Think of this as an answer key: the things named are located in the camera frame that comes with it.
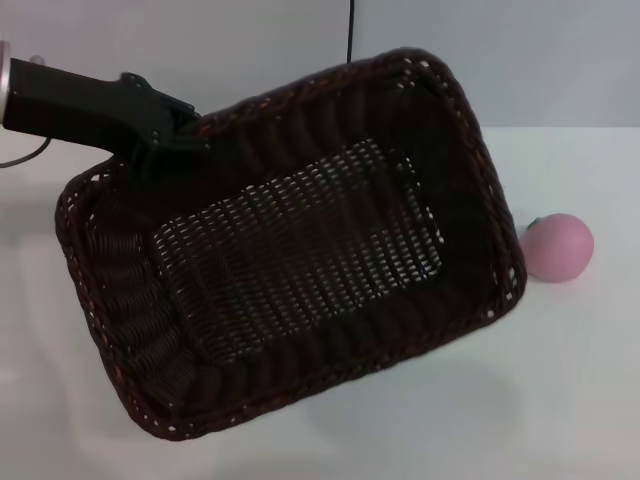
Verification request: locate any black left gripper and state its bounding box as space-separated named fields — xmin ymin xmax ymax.
xmin=3 ymin=57 xmax=211 ymax=177

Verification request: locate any dark brown woven basket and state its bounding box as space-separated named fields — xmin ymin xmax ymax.
xmin=53 ymin=47 xmax=529 ymax=443

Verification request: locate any pink peach toy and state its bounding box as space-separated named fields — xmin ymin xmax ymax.
xmin=519 ymin=211 xmax=596 ymax=285

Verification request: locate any black vertical cable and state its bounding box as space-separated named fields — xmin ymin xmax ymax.
xmin=346 ymin=0 xmax=357 ymax=65

